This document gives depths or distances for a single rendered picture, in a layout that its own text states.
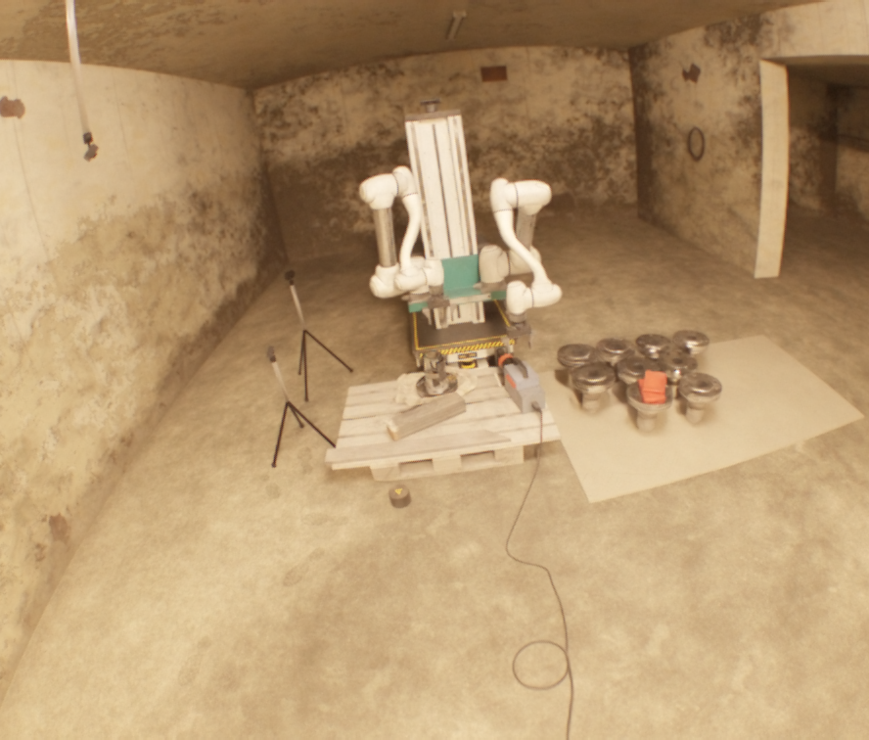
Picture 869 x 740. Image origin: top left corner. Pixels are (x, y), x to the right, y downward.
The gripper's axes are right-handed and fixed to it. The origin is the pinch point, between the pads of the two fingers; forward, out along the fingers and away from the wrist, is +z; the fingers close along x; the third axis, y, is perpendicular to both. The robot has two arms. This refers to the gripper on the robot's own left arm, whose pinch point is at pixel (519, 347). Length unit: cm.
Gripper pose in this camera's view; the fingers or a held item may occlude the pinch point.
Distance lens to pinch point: 250.7
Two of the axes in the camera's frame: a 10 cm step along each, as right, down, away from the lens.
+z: 1.4, 8.6, 4.9
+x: -9.7, 2.2, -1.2
